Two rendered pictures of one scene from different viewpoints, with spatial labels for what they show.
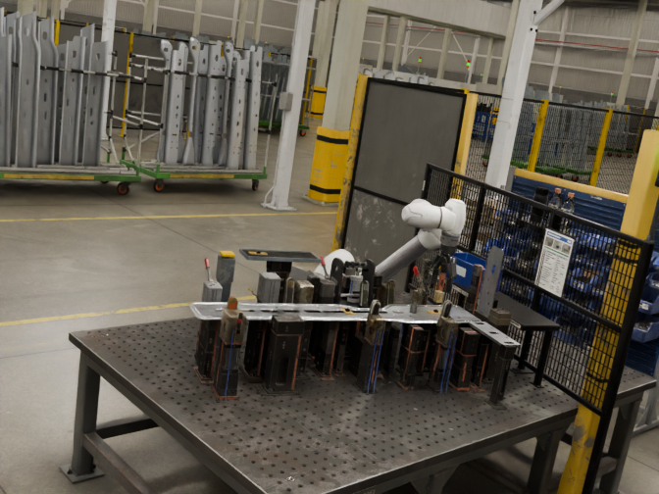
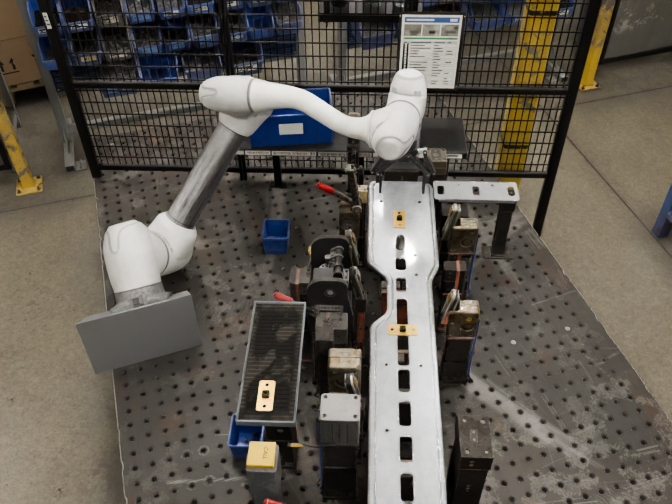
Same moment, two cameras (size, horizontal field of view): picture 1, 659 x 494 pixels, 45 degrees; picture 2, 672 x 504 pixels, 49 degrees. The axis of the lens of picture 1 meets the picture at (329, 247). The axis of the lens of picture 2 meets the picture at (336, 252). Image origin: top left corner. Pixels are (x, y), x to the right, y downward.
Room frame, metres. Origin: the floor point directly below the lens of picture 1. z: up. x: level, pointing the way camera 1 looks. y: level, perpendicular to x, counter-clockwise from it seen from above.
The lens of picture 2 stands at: (3.00, 1.12, 2.64)
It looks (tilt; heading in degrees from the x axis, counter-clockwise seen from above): 45 degrees down; 297
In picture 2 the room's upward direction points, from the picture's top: 1 degrees counter-clockwise
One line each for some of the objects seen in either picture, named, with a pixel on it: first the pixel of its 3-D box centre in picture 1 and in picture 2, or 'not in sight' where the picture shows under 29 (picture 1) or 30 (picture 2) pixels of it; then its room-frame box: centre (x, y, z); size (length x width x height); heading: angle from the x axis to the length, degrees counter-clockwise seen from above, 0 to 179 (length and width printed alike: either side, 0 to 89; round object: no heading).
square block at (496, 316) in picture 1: (493, 346); (431, 193); (3.62, -0.85, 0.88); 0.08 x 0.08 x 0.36; 25
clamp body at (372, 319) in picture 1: (371, 352); (457, 342); (3.30, -0.25, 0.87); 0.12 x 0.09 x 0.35; 25
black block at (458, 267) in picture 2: (411, 357); (450, 296); (3.39, -0.44, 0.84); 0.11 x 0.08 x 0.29; 25
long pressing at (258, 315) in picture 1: (343, 313); (405, 336); (3.42, -0.11, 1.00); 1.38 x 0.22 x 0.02; 115
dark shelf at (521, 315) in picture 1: (488, 297); (343, 136); (3.99, -0.86, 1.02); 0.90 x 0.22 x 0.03; 25
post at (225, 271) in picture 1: (221, 302); (269, 502); (3.54, 0.46, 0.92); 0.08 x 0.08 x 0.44; 25
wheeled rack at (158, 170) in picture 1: (199, 124); not in sight; (11.41, 2.10, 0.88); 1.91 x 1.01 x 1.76; 135
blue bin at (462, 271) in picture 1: (472, 271); (290, 117); (4.17, -0.78, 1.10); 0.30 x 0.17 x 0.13; 31
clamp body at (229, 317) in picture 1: (229, 353); not in sight; (3.02, 0.33, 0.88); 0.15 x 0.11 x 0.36; 25
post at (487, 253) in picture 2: (501, 374); (502, 224); (3.35, -0.85, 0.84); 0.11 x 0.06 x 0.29; 25
